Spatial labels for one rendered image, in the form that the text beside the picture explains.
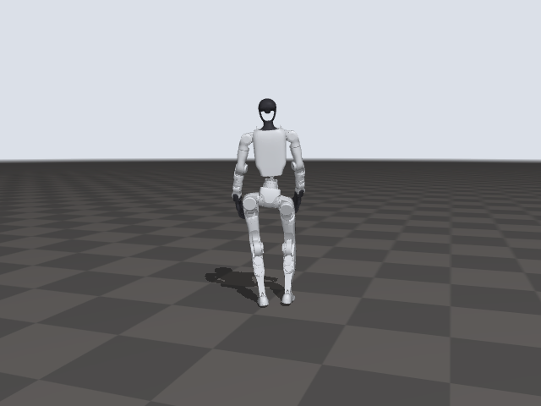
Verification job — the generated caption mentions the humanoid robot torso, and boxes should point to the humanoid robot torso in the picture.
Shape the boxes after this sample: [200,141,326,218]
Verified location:
[253,125,287,208]

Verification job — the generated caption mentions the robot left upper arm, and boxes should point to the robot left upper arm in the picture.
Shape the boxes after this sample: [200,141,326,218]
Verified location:
[236,132,254,173]

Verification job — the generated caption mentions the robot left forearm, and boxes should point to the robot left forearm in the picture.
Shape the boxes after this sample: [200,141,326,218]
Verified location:
[232,164,244,198]

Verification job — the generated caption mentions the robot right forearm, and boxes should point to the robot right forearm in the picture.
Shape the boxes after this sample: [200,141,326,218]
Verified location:
[294,165,305,194]

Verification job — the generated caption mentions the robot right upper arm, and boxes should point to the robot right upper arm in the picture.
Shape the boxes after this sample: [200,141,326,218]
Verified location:
[284,130,303,171]

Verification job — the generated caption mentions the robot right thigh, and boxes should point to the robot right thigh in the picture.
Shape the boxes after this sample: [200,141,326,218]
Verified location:
[278,195,296,255]

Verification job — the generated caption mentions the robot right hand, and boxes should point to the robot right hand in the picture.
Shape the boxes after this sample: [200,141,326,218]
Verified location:
[292,189,304,213]

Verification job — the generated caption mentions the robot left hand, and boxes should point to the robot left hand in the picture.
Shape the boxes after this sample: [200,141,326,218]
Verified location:
[233,194,245,219]

